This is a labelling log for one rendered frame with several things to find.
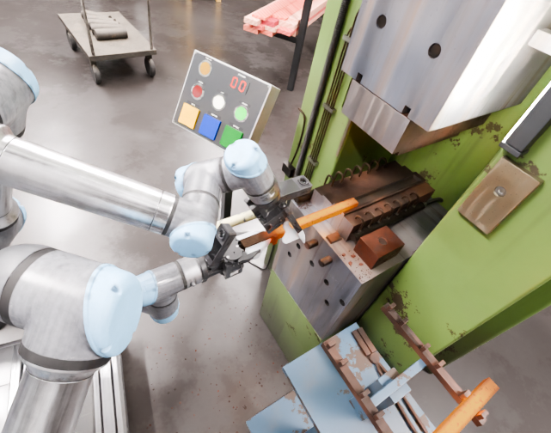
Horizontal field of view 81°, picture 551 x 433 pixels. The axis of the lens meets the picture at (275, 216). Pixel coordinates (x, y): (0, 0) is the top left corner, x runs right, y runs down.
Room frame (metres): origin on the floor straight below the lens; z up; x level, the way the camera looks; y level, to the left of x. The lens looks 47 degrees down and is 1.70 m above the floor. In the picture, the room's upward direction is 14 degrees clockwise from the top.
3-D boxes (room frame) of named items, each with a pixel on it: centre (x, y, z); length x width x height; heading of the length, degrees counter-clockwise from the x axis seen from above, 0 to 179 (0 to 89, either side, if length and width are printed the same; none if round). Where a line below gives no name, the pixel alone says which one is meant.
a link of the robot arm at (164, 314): (0.36, 0.25, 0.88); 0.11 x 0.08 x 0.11; 86
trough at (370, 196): (0.89, -0.35, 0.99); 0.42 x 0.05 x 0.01; 133
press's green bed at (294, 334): (0.88, -0.37, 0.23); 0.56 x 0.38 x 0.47; 133
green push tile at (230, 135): (0.97, 0.22, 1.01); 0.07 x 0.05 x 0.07; 68
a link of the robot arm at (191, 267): (0.41, 0.17, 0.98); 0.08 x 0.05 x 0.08; 43
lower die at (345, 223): (0.91, -0.33, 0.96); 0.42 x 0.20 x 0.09; 133
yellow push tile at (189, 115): (1.05, 0.41, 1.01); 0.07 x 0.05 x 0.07; 68
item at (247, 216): (0.96, 0.12, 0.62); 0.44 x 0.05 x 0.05; 133
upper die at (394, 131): (0.91, -0.33, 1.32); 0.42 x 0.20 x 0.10; 133
